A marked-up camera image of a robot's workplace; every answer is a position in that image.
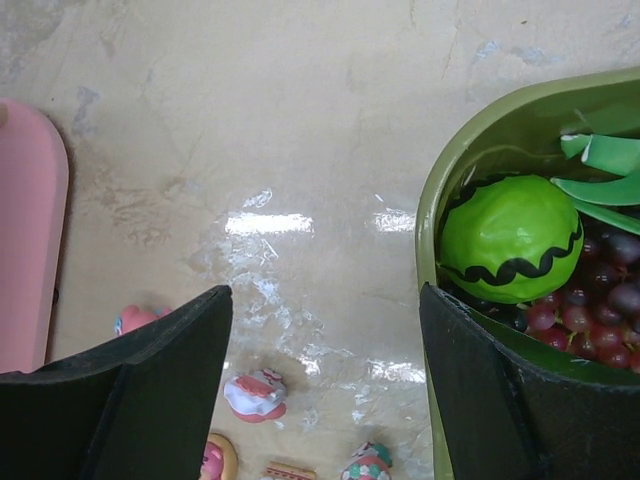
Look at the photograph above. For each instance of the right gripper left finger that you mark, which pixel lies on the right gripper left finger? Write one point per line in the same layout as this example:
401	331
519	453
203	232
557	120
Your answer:
136	407

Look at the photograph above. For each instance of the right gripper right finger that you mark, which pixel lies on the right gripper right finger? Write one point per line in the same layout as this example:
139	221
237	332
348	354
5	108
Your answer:
504	405

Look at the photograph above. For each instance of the pink tiered shelf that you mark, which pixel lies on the pink tiered shelf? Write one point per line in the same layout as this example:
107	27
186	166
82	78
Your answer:
34	187

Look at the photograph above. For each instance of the pink egg shaped toy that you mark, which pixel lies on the pink egg shaped toy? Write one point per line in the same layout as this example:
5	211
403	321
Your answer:
133	317

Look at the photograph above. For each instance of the pink round cake toy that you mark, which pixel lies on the pink round cake toy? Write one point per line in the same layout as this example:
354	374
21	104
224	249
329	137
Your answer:
220	460

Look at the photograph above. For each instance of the pink white cake toy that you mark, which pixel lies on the pink white cake toy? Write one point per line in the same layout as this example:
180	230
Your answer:
256	396

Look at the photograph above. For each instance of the pink bunny figure toy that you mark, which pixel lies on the pink bunny figure toy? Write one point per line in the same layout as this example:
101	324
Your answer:
371	461

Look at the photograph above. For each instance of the purple grape bunch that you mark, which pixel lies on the purple grape bunch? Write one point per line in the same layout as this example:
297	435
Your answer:
595	315

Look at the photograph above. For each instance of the strawberry cake toy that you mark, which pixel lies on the strawberry cake toy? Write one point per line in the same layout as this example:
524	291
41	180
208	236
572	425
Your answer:
284	471

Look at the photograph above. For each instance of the pink dragon fruit toy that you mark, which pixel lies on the pink dragon fruit toy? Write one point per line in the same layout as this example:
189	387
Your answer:
615	186

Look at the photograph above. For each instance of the olive green plastic bin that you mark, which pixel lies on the olive green plastic bin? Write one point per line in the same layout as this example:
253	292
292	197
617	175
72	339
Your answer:
520	132

